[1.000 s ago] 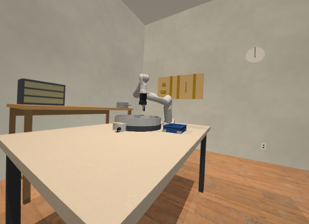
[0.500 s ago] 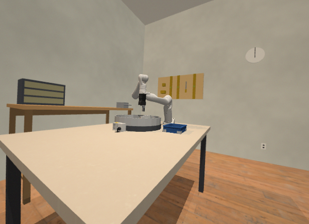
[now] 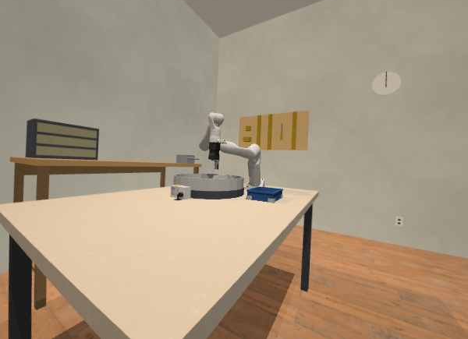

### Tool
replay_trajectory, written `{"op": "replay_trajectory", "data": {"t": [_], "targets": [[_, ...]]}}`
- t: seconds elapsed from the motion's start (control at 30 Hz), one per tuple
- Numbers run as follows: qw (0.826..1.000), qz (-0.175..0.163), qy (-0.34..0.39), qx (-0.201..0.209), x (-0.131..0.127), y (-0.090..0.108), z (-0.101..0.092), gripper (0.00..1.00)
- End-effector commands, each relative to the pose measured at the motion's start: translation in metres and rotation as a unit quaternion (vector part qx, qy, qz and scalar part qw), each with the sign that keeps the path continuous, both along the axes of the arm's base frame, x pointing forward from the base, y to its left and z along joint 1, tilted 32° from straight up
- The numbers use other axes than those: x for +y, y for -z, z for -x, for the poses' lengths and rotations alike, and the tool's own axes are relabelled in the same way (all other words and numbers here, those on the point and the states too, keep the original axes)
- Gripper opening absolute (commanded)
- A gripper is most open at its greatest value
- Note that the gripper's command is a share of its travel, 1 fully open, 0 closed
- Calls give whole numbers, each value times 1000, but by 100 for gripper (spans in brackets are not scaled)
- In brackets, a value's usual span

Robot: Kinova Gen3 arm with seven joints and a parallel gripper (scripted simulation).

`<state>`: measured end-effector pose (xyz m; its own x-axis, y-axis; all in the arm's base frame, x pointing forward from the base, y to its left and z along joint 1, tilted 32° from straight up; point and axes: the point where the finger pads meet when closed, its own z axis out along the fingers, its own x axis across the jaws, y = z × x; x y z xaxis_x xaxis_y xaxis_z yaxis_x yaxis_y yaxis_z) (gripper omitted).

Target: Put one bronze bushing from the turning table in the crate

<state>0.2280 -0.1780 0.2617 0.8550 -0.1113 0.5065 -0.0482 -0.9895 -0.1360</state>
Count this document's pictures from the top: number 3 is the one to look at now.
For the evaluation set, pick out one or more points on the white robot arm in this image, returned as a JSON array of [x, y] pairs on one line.
[[253, 152]]

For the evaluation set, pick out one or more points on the blue crate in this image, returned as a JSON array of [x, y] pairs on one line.
[[264, 194]]

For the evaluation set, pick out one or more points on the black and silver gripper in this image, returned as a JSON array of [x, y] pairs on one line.
[[214, 147]]

